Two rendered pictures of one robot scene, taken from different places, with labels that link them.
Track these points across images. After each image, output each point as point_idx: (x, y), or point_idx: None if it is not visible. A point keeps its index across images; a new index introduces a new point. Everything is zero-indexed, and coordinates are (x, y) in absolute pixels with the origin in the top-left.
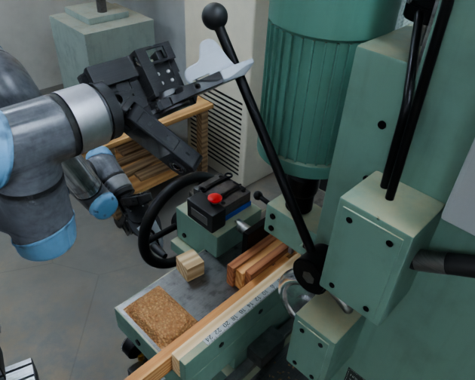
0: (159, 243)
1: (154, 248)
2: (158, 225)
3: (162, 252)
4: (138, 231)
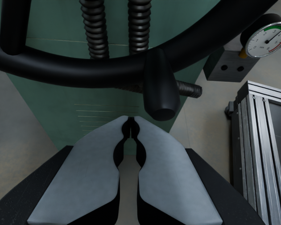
0: (128, 116)
1: (173, 79)
2: (53, 171)
3: (160, 55)
4: (213, 189)
